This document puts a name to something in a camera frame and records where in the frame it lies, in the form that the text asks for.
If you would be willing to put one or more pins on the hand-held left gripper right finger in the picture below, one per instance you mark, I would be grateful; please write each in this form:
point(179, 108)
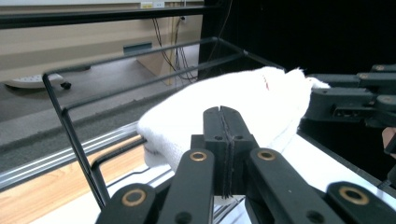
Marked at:
point(239, 146)

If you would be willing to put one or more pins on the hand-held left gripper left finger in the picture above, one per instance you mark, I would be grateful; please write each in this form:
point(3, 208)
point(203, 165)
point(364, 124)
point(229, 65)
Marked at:
point(214, 155)

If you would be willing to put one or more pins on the white towel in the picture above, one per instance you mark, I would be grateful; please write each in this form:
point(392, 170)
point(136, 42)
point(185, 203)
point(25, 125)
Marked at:
point(224, 93)

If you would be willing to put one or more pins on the black curtain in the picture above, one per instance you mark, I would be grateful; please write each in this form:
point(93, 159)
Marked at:
point(311, 31)

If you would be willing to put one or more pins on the white table cover sheet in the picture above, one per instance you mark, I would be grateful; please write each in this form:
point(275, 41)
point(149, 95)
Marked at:
point(311, 165)

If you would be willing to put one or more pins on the white power socket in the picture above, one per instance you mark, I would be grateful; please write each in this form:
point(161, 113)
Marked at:
point(152, 4)

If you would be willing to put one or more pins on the wooden table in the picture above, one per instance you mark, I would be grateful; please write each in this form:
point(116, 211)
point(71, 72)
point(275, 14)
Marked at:
point(46, 193)

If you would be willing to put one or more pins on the light wooden desk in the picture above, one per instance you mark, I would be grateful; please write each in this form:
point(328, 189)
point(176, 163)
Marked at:
point(62, 43)

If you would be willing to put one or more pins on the white chair base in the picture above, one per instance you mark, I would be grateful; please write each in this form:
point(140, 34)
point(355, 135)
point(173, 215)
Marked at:
point(31, 81)

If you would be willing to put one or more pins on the aluminium floor rail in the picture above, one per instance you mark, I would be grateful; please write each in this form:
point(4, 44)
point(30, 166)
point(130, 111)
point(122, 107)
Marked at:
point(62, 155)

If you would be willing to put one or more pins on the black metal frame bar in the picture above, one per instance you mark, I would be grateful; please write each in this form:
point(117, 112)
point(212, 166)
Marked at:
point(93, 17)

